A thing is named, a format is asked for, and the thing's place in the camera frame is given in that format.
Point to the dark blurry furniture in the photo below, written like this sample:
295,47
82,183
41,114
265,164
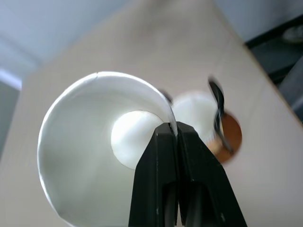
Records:
279,54

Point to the white paper cup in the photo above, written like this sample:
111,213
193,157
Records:
80,142
189,111

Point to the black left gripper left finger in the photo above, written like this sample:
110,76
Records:
151,179

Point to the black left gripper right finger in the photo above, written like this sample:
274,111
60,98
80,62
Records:
203,179

